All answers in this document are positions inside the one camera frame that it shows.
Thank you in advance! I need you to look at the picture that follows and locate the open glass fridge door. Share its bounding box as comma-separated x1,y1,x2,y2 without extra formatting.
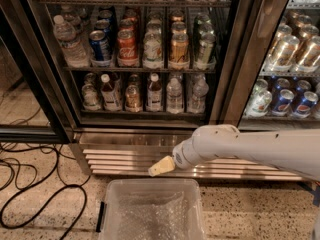
0,2,72,144

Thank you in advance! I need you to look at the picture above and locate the clear water bottle right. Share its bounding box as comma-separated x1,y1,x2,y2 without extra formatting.
187,79,209,114

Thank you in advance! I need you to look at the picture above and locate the bubble wrap sheet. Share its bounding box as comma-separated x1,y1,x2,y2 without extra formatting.
117,192,187,240

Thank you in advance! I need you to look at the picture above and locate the green silver soda can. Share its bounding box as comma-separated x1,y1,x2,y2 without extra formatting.
195,33,216,70

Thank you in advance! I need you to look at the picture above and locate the amber glass jar drink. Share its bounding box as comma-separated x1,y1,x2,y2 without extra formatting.
125,85,142,112

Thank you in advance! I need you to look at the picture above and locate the orange gold soda can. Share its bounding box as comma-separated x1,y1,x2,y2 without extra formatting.
169,33,190,70

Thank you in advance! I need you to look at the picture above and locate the white green soda can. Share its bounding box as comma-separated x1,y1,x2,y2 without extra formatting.
142,33,163,69

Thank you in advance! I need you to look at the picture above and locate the white green can right fridge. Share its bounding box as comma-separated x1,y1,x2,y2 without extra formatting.
245,79,272,117

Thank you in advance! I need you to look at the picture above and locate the clear water bottle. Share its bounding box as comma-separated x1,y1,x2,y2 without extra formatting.
187,79,209,114
166,78,184,114

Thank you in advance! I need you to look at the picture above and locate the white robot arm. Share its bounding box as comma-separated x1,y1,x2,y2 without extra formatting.
148,124,320,181

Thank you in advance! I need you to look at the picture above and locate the clear plastic storage bin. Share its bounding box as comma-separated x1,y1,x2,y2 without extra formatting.
97,178,207,240

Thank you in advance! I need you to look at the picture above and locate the dark tea bottle white cap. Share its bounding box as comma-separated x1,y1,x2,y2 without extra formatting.
146,73,163,112

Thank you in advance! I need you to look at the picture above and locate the blue pepsi can right fridge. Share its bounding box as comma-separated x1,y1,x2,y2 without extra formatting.
271,89,294,116

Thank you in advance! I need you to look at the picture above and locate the gold can right fridge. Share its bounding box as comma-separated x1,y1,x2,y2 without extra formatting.
266,35,300,72

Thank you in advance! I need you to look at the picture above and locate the blue pepsi can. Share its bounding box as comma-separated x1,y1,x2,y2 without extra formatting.
89,30,112,67

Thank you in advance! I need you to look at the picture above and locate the glass jar drink left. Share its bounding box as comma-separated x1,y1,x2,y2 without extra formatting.
82,84,102,111

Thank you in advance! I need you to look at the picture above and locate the stainless steel fridge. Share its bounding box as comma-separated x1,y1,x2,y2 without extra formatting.
0,0,320,182

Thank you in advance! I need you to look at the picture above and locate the black floor cable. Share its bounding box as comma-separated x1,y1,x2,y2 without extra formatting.
0,140,92,240

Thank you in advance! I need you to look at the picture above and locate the brown tea bottle white cap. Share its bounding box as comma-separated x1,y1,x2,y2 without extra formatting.
101,74,122,111

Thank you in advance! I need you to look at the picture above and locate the large water bottle middle shelf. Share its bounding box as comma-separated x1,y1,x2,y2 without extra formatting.
53,15,90,68

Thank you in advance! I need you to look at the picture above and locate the red coca cola can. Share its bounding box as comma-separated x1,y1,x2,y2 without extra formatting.
117,30,138,67

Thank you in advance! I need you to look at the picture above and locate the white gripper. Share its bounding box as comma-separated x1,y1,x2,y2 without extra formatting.
148,140,200,177

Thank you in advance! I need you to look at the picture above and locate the clear water bottle front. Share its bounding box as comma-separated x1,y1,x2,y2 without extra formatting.
166,78,184,114

